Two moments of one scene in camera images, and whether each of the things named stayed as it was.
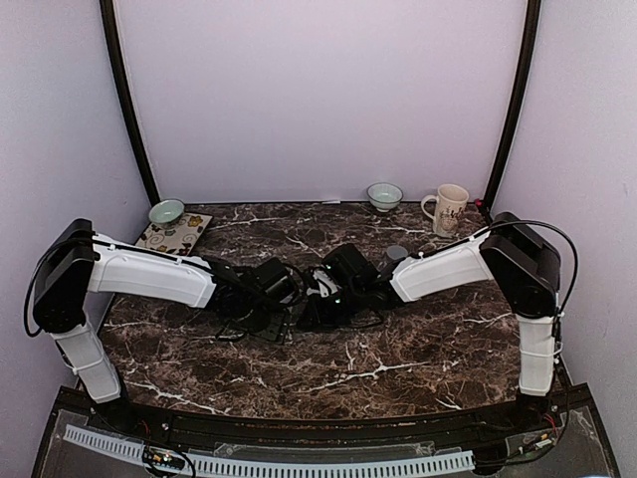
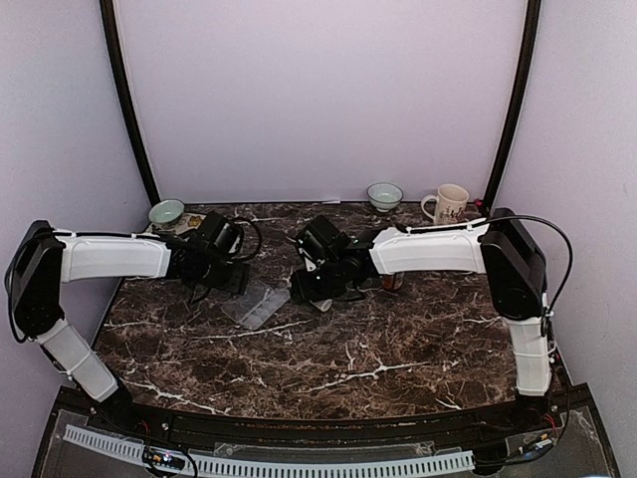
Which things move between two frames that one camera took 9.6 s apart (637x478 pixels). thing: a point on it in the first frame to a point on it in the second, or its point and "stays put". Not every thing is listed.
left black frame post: (125, 96) stays put
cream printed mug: (446, 208) stays put
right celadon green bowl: (384, 196) stays put
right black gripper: (319, 321) to (305, 291)
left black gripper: (277, 331) to (237, 283)
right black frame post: (533, 17) stays put
